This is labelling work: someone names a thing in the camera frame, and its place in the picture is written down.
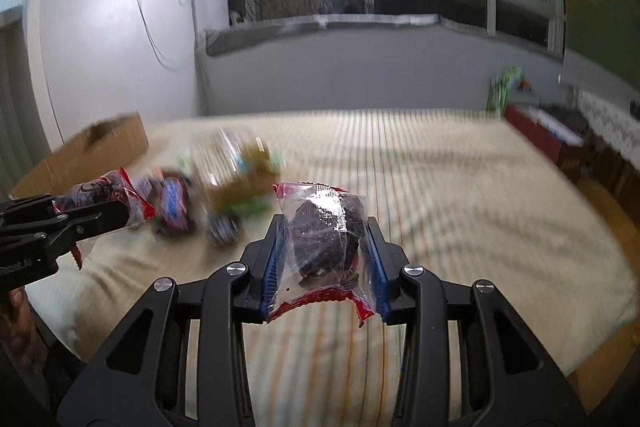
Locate red clear snack packet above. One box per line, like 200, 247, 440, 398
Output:
52, 167, 158, 270

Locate dark cake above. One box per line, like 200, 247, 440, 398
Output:
268, 182, 375, 323

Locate brown Snickers bar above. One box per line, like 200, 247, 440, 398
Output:
152, 174, 196, 236

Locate black patterned candy packet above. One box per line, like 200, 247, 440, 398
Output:
207, 212, 241, 247

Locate dark green candy packet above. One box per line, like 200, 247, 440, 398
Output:
224, 196, 272, 219

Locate person's left hand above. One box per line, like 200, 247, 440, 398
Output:
1, 287, 37, 367

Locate cardboard box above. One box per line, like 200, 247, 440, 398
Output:
10, 113, 149, 199

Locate clear bag of bread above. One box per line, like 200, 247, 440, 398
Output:
190, 127, 281, 212

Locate green white carton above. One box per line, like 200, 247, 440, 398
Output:
486, 66, 524, 115

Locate red storage box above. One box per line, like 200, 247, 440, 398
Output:
504, 104, 587, 184

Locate white lace table cloth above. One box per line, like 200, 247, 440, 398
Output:
577, 90, 640, 168

